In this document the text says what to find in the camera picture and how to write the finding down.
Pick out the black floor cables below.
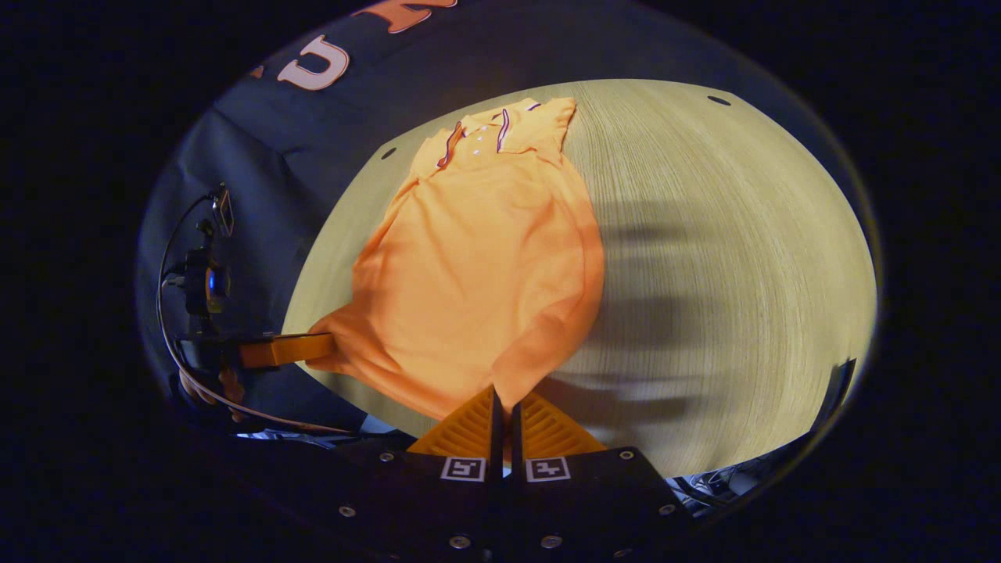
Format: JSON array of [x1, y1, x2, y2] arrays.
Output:
[[671, 464, 753, 511]]

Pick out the orange T-shirt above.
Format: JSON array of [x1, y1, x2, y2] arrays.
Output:
[[307, 97, 608, 424]]

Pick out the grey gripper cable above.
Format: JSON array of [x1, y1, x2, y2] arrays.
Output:
[[156, 194, 354, 436]]

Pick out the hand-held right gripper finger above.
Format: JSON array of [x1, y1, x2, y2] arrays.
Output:
[[235, 384, 506, 563], [504, 389, 698, 563]]

